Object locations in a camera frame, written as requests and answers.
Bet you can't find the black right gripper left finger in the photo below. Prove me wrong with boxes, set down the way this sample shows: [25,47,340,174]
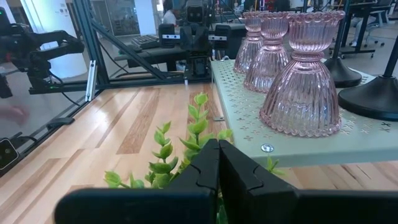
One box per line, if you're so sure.
[54,138,220,224]

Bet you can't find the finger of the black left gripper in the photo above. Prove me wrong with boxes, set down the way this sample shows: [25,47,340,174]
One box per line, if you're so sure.
[194,24,231,52]
[158,23,195,52]

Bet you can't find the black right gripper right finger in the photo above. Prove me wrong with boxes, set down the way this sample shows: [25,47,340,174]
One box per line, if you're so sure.
[218,139,398,224]

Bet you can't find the pink ribbed glass candle holder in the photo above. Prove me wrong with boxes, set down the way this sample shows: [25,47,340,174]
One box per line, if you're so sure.
[243,11,292,94]
[259,10,346,138]
[233,11,265,75]

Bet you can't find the tall black candlestick holder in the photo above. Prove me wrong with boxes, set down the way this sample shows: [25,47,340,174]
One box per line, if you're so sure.
[323,0,364,89]
[337,33,398,122]

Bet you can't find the person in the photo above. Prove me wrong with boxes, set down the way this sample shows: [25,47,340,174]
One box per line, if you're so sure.
[161,0,178,26]

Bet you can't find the dark grey desk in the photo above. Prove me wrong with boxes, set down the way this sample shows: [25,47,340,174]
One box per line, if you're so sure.
[114,45,187,73]

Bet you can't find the black keyboard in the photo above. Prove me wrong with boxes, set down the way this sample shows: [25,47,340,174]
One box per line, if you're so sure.
[130,34,160,50]

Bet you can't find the green artificial plant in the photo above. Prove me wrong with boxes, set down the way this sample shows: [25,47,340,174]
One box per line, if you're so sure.
[103,92,289,224]

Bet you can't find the green perforated metal shelf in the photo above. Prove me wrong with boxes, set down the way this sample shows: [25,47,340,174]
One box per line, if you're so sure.
[210,58,398,169]

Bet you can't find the black table clamp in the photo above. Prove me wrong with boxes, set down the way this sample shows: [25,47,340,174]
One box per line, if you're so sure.
[45,116,76,131]

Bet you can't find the black desk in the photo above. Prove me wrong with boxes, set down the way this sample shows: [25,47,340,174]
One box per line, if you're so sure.
[329,0,388,60]

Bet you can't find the office chair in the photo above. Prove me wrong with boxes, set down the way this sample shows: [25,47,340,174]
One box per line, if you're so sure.
[362,9,388,48]

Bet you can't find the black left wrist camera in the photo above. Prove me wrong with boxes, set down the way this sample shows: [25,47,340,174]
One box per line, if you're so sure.
[185,0,205,24]

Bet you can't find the black aluminium table frame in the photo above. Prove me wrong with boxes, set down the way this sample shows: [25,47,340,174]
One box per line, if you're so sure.
[0,0,218,175]

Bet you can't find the silver aluminium bracket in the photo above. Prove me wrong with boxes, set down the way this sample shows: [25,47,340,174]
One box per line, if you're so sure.
[85,60,98,103]

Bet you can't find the black table-level camera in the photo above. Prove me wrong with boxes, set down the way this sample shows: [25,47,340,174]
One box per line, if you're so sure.
[0,138,20,171]

